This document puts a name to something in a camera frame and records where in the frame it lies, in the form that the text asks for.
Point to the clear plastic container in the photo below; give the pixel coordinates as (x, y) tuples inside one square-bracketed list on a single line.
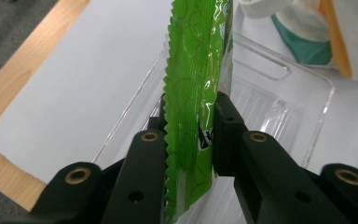
[(261, 102)]

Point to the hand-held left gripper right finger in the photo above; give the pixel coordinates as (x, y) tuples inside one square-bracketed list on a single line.
[(261, 168)]

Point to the white table mat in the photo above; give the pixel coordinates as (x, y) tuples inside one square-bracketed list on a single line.
[(90, 77)]

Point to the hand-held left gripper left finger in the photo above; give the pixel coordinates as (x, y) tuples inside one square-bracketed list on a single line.
[(140, 174)]

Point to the green snack packet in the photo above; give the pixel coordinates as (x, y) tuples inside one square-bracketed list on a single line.
[(192, 77)]

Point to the white patterned tote bag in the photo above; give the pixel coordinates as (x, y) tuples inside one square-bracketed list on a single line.
[(348, 34)]

